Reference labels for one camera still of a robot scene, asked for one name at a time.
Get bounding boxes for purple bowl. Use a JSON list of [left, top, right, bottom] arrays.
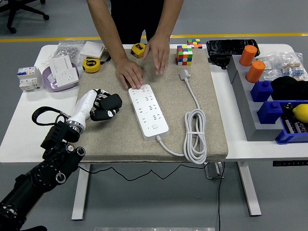
[[42, 63, 80, 93]]

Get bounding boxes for round yellow tape measure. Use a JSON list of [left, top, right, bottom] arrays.
[[82, 54, 112, 74]]

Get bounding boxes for blue peg block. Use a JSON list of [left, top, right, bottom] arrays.
[[257, 100, 283, 125], [250, 80, 274, 103]]

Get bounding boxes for black power adapter plug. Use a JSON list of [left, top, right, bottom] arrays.
[[99, 93, 123, 111]]

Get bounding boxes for white switch panel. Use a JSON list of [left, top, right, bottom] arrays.
[[49, 55, 74, 80]]

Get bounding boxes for black hanging power cable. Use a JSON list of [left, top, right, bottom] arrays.
[[217, 162, 226, 231]]

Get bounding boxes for grey-brown fabric mat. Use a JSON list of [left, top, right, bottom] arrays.
[[72, 48, 229, 164]]

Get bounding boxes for orange cylinder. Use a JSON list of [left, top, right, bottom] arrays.
[[245, 60, 266, 84], [239, 45, 258, 67]]

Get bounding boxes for black table control panel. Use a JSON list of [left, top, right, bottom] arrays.
[[272, 160, 308, 167]]

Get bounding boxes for yellow lemon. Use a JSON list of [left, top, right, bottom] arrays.
[[292, 103, 308, 124]]

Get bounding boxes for blue plastic bin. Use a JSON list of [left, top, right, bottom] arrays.
[[274, 100, 308, 145]]

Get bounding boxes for flat white switch plate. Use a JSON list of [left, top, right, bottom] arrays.
[[79, 41, 106, 59]]

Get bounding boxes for black office chair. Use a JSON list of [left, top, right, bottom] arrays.
[[0, 0, 50, 34]]

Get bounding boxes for square yellow tape measure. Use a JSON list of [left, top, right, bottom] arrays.
[[131, 43, 147, 59]]

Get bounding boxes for small colourful puzzle cube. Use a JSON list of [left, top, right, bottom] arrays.
[[187, 38, 203, 50]]

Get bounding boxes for white circuit breaker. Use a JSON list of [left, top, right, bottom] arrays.
[[16, 66, 42, 92]]

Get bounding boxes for person's body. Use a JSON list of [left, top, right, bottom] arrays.
[[110, 0, 167, 45]]

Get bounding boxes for clear bag of resistors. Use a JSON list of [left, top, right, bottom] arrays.
[[280, 51, 306, 81]]

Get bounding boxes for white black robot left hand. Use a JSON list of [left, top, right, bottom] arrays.
[[68, 88, 120, 126]]

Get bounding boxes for person's left hand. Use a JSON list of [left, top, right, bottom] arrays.
[[142, 33, 171, 76]]

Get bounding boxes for white power strip cord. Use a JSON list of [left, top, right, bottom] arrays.
[[156, 69, 208, 165]]

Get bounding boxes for black cloth bundle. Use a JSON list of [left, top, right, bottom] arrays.
[[269, 76, 308, 102]]

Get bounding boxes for white power strip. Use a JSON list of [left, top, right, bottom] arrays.
[[128, 83, 169, 141]]

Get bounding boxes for large colourful puzzle cube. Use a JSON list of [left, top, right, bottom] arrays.
[[176, 45, 194, 66]]

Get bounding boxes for clear plastic parts bag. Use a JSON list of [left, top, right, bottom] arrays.
[[257, 54, 284, 81]]

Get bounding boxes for metal under-table bracket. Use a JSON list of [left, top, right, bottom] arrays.
[[204, 162, 226, 180]]

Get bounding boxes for white wall socket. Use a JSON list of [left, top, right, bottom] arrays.
[[55, 68, 80, 88]]

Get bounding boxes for black crackled tray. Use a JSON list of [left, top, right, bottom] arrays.
[[206, 39, 261, 59]]

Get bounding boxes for thin black adapter cord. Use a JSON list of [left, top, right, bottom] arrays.
[[77, 161, 209, 181]]

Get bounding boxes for person's right hand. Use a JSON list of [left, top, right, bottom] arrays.
[[115, 59, 144, 91]]

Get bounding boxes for grey stepped block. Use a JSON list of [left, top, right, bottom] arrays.
[[227, 54, 282, 142]]

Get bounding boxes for dark small parts row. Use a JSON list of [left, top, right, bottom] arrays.
[[283, 113, 308, 134]]

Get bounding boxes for white table leg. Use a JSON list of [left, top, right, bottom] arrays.
[[237, 161, 262, 217], [71, 163, 91, 221]]

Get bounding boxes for black pouch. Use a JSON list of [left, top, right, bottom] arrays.
[[208, 55, 231, 70]]

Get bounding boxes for clear bag of screws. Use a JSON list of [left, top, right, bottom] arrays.
[[42, 40, 85, 66]]

